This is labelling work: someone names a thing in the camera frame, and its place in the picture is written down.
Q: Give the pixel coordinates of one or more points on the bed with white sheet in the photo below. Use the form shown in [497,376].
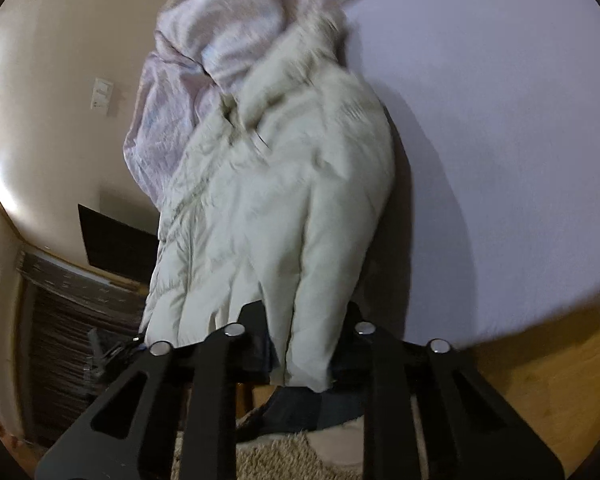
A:
[505,160]

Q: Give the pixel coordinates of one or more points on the beige shaggy rug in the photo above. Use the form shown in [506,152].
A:
[280,460]

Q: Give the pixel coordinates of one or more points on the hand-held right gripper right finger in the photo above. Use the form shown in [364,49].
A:
[390,400]

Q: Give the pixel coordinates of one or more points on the dark blue cloth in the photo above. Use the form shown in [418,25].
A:
[310,410]

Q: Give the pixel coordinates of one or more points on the white puffer jacket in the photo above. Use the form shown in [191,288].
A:
[260,220]

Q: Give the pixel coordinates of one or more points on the black flat panel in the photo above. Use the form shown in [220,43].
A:
[115,245]

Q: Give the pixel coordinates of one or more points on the pale pink duvet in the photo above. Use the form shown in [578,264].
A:
[190,60]

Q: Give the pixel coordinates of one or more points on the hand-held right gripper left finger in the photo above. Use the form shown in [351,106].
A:
[215,385]

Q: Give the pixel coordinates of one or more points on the white wall light switch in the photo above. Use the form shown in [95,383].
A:
[101,93]

